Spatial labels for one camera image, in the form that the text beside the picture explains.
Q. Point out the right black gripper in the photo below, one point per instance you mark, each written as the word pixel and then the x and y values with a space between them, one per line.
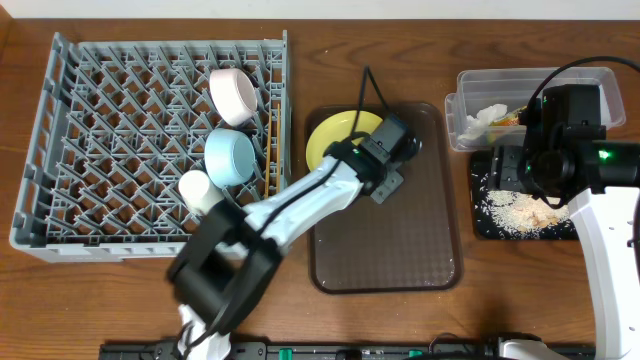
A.
pixel 503 167

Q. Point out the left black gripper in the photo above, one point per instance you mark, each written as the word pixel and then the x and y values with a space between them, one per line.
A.
pixel 386 185

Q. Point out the rice and nut shells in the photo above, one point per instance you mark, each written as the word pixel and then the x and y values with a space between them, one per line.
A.
pixel 525 212

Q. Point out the white tissue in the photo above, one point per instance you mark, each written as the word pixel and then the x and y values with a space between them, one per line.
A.
pixel 484 118

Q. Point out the green snack wrapper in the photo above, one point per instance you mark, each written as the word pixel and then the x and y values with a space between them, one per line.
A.
pixel 505 125

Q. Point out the yellow plate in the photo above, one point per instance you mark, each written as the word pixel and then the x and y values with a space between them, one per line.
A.
pixel 335 128

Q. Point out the wooden chopstick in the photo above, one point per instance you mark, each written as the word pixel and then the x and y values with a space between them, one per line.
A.
pixel 278 151
pixel 268 156

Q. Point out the light blue bowl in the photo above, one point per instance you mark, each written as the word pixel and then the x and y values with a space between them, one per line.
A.
pixel 229 157

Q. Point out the pink bowl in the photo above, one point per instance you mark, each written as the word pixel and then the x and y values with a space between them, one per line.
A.
pixel 233 95

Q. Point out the small cream cup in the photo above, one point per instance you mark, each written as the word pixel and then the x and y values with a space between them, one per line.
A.
pixel 199 193

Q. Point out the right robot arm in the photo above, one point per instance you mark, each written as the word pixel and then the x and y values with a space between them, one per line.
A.
pixel 604 209

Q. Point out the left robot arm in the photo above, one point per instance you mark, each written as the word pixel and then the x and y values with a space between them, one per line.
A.
pixel 223 271

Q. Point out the black waste tray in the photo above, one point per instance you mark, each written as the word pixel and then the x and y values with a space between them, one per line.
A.
pixel 480 220

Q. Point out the grey dishwasher rack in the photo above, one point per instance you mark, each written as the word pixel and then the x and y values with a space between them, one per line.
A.
pixel 117 124

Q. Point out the clear plastic bin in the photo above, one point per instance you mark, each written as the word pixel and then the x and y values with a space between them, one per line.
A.
pixel 479 89

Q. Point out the dark brown serving tray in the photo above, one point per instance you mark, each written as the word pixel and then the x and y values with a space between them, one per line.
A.
pixel 411 241

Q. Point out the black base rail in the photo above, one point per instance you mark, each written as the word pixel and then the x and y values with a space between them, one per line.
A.
pixel 320 351

